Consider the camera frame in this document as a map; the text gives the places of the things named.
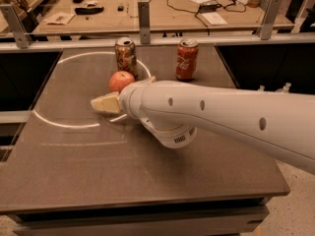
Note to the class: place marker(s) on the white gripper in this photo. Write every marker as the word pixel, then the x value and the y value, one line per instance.
pixel 126 99

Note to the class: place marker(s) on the red apple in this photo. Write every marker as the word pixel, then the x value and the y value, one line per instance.
pixel 120 80

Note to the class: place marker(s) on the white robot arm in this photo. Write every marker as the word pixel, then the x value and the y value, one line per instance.
pixel 282 125

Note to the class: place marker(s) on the orange patterned soda can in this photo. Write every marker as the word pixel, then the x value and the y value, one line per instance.
pixel 125 52

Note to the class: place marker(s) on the red coca-cola can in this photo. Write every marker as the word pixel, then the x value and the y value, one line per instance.
pixel 187 53

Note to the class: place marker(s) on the small black object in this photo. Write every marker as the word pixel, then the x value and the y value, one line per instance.
pixel 120 8

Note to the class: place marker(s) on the black tool on table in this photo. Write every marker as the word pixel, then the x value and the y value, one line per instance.
pixel 88 10

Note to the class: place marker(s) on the wooden background table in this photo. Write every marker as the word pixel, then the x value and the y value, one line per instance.
pixel 165 16

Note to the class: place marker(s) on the white paper sheet left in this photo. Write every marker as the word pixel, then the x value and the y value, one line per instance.
pixel 60 19

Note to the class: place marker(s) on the white paper card right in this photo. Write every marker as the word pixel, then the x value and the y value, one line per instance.
pixel 214 19

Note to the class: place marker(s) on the black power adapter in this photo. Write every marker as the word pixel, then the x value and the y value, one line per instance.
pixel 208 8

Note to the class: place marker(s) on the middle metal bracket post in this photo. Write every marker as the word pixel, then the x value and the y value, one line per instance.
pixel 144 22

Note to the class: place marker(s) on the metal bracket post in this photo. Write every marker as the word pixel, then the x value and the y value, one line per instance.
pixel 20 35
pixel 266 28
pixel 144 22

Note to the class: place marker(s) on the horizontal metal rail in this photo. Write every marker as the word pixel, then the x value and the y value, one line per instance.
pixel 47 46

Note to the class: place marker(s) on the left metal bracket post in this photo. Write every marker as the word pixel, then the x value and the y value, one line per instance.
pixel 20 35

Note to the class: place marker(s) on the right metal bracket post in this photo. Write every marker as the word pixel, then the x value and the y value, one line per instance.
pixel 266 28

